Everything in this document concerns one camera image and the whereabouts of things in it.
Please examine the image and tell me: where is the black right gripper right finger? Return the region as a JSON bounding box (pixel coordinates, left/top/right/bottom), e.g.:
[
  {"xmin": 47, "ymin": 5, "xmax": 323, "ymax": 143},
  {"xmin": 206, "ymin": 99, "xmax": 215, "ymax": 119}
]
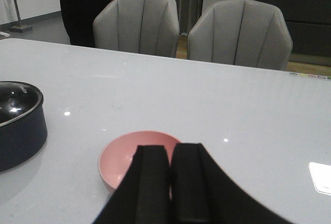
[{"xmin": 171, "ymin": 143, "xmax": 288, "ymax": 223}]

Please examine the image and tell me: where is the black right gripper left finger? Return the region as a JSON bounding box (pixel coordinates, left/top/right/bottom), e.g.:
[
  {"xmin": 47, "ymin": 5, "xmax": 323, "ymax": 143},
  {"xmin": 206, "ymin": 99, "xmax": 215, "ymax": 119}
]
[{"xmin": 94, "ymin": 145, "xmax": 170, "ymax": 223}]

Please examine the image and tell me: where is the pink plastic bowl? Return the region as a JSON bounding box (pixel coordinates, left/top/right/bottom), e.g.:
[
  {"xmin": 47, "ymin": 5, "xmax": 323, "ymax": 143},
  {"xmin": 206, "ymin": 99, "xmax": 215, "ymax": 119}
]
[{"xmin": 98, "ymin": 130, "xmax": 179, "ymax": 194}]

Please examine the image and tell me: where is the glass pot lid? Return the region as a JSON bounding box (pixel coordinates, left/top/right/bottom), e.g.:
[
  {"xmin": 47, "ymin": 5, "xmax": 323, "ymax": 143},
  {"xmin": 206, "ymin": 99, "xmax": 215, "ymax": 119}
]
[{"xmin": 1, "ymin": 81, "xmax": 43, "ymax": 127}]

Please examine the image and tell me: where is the dark blue saucepan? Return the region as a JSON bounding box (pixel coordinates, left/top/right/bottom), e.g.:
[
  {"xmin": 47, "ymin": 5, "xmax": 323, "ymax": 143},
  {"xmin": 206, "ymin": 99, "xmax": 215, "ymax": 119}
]
[{"xmin": 1, "ymin": 104, "xmax": 48, "ymax": 172}]

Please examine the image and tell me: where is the coloured dot sticker strip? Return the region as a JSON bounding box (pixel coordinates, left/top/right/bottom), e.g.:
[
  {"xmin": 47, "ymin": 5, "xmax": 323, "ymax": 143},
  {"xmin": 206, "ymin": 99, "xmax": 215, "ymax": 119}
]
[{"xmin": 289, "ymin": 72, "xmax": 330, "ymax": 80}]

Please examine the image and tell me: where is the right grey upholstered chair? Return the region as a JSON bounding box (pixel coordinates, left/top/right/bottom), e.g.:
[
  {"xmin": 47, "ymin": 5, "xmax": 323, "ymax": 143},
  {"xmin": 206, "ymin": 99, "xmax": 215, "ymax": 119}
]
[{"xmin": 187, "ymin": 0, "xmax": 293, "ymax": 70}]

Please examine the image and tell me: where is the grey upholstered chair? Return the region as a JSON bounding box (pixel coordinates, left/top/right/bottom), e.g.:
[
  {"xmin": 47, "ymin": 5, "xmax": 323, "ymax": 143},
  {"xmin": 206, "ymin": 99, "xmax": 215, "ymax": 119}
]
[
  {"xmin": 187, "ymin": 0, "xmax": 293, "ymax": 70},
  {"xmin": 93, "ymin": 0, "xmax": 179, "ymax": 57}
]

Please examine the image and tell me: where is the left grey upholstered chair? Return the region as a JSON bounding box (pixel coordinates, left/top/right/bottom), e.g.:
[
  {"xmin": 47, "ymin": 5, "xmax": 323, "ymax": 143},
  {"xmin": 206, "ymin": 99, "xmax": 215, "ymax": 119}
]
[{"xmin": 93, "ymin": 0, "xmax": 179, "ymax": 57}]

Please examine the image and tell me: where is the person in dark clothes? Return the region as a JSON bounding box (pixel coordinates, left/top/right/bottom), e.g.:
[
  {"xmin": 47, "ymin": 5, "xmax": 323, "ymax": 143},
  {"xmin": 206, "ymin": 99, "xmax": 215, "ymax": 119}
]
[{"xmin": 59, "ymin": 0, "xmax": 112, "ymax": 48}]

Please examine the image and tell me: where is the dark sideboard cabinet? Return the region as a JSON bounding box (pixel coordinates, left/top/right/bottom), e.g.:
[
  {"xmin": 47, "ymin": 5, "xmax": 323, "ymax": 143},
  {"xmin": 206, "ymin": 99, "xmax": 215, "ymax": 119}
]
[{"xmin": 256, "ymin": 0, "xmax": 330, "ymax": 57}]

